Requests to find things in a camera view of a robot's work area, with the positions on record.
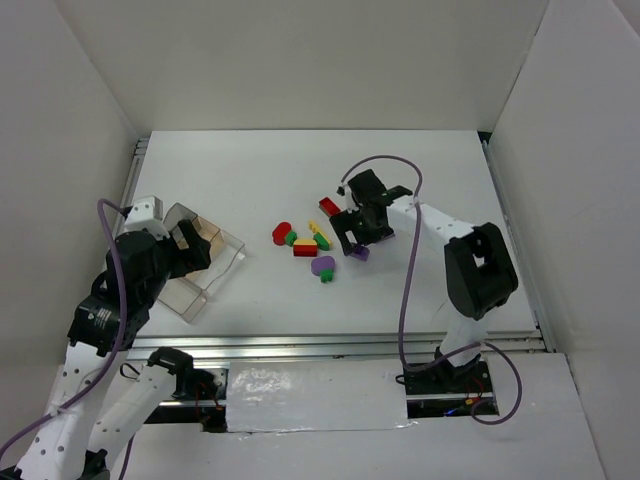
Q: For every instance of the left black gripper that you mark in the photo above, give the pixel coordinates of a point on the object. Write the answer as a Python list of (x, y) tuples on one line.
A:
[(190, 248)]

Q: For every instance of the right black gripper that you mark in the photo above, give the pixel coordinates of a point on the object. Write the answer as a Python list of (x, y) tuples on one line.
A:
[(357, 223)]

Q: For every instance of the small purple square lego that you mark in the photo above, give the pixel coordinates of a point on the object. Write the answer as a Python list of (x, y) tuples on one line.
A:
[(360, 252)]

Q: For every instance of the green long lego brick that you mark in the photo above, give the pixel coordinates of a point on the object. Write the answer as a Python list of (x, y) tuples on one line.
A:
[(322, 242)]

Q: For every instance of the purple rounded lego brick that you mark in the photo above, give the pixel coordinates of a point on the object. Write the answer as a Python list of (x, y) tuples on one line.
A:
[(322, 263)]

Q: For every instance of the yellow long lego brick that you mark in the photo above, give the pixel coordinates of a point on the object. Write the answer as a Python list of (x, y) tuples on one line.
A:
[(315, 229)]

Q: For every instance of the small green lego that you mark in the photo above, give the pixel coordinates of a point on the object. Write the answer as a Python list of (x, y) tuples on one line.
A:
[(326, 275)]

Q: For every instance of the yellow rounded lego brick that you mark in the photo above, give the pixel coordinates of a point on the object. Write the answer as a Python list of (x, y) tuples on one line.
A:
[(305, 242)]

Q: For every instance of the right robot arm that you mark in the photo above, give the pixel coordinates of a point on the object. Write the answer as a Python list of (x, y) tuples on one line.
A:
[(479, 272)]

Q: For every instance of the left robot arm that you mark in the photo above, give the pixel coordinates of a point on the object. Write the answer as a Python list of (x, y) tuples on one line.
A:
[(78, 438)]

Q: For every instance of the amber plastic container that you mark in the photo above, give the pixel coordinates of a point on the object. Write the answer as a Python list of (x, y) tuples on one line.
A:
[(209, 232)]

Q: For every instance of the small clear plastic container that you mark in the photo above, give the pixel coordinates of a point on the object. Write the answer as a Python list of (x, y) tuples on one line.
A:
[(227, 251)]

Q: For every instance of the long clear plastic container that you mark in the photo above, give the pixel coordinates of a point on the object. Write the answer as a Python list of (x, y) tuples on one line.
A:
[(184, 296)]

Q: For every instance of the red flat lego brick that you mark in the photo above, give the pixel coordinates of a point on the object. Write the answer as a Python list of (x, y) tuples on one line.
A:
[(326, 201)]

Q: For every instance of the small green lego brick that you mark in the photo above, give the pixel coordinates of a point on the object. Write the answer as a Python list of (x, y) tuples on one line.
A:
[(290, 238)]

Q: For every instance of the red rounded lego brick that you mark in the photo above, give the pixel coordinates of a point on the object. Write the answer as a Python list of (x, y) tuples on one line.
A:
[(280, 232)]

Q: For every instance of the white foam board cover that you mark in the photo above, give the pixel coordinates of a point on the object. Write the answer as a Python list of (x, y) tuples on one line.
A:
[(316, 396)]

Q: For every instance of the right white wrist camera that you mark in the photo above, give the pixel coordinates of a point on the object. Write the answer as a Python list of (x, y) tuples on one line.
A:
[(345, 193)]

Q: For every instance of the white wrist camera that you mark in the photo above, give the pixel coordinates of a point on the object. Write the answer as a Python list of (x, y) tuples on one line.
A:
[(345, 193), (146, 214)]

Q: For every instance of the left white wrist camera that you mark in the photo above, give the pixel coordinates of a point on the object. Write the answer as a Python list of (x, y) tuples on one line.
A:
[(146, 214)]

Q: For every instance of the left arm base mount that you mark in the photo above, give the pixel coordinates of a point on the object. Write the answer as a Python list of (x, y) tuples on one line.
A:
[(204, 407)]

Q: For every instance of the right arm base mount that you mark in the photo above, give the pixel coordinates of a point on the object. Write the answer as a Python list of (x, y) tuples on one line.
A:
[(428, 396)]

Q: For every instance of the aluminium front rail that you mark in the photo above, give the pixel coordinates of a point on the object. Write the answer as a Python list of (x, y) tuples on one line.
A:
[(298, 348)]

